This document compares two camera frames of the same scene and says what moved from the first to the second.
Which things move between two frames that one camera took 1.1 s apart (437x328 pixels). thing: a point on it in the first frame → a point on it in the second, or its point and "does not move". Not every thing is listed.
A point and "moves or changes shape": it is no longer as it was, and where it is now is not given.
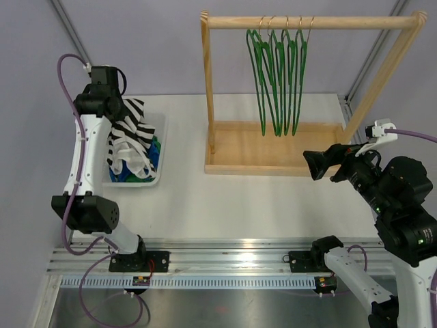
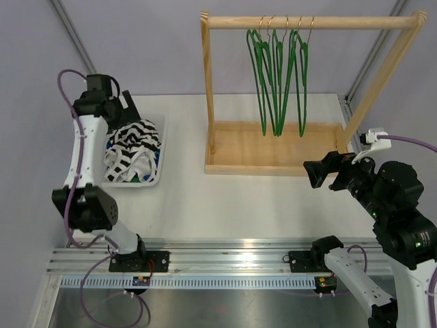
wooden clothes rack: x=243 y=147 does not move
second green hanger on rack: x=272 y=54 does not move
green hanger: x=290 y=48 moves or changes shape
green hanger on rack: x=258 y=54 does not move
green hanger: x=300 y=60 moves or changes shape
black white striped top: x=129 y=142 moves or changes shape
